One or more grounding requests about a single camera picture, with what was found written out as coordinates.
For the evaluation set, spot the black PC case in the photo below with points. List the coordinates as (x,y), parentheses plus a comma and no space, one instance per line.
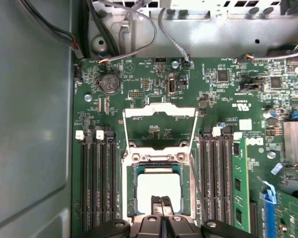
(27,99)

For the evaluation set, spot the black square chip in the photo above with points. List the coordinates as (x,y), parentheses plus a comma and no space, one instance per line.
(223,75)
(275,81)

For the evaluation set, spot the metal socket cover frame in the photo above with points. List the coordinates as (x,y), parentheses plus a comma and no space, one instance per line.
(161,109)

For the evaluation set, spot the chipset heatsink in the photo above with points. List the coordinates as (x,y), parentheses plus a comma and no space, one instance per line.
(295,141)

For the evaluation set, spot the CPU with silver top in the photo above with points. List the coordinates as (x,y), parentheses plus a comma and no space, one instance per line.
(159,183)

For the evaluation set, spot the green RAM stick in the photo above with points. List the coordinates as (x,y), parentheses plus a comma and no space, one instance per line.
(241,173)

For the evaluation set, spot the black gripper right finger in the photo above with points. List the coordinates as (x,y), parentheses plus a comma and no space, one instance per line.
(181,226)

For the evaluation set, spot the coin cell battery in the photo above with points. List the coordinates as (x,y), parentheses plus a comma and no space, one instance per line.
(110,83)

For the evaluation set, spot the blue expansion slot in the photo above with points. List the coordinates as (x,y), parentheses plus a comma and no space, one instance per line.
(269,218)

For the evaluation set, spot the silver metal drive cage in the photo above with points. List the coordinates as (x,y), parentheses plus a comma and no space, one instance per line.
(213,34)

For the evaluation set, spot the silver board screw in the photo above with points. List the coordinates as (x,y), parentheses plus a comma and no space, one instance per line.
(271,155)
(174,64)
(88,97)

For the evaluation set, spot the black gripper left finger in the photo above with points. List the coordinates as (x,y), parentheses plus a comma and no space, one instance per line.
(149,225)

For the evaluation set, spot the CPU socket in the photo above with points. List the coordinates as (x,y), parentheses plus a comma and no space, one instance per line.
(159,158)

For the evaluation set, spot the graphics card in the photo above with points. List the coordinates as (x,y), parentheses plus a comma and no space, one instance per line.
(293,218)

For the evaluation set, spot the black expansion slot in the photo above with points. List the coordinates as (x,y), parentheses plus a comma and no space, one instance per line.
(253,220)

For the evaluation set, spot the internal USB port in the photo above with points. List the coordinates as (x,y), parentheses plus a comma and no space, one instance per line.
(172,87)

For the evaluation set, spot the black RAM slot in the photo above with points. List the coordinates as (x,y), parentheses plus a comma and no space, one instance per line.
(204,178)
(226,178)
(238,136)
(102,186)
(92,186)
(84,186)
(112,186)
(215,178)

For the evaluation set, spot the green motherboard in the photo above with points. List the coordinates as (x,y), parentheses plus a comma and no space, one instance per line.
(213,104)

